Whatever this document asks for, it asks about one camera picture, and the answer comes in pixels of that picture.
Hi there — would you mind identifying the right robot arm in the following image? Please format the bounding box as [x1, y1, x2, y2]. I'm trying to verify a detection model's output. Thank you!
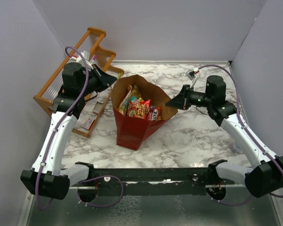
[165, 75, 283, 198]

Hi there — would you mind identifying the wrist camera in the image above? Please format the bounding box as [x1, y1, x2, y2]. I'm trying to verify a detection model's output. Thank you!
[70, 50, 93, 70]
[185, 67, 200, 88]

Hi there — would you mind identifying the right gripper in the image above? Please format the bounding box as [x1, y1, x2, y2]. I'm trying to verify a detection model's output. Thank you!
[166, 84, 214, 110]

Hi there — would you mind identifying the gold crispy chips bag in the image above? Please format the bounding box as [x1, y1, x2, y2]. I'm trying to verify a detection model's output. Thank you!
[117, 84, 142, 116]

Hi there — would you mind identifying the red snack packet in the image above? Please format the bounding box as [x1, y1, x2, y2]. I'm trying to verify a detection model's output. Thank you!
[127, 99, 150, 119]

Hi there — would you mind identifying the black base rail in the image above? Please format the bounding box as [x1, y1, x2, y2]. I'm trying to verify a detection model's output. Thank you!
[78, 163, 234, 196]

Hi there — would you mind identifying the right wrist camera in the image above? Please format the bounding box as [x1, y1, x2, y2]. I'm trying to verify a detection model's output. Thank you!
[185, 67, 200, 88]

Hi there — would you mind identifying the small plastic cup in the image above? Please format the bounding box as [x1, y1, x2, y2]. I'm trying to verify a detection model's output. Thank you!
[229, 141, 242, 153]

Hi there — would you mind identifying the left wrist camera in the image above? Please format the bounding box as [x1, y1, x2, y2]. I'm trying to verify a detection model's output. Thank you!
[70, 50, 93, 70]

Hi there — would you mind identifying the wooden tiered rack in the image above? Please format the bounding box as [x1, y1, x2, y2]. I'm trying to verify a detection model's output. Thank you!
[33, 27, 124, 137]

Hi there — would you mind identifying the orange Fox's fruits candy bag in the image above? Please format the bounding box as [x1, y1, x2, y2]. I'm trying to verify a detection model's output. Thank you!
[146, 105, 161, 121]

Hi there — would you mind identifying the red paper bag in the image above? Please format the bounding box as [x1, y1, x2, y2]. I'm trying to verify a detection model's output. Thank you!
[111, 75, 178, 150]

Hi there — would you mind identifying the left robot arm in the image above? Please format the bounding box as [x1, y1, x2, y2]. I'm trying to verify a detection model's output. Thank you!
[20, 63, 117, 200]

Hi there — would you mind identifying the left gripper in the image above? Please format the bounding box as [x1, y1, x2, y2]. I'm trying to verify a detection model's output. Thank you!
[79, 64, 117, 97]

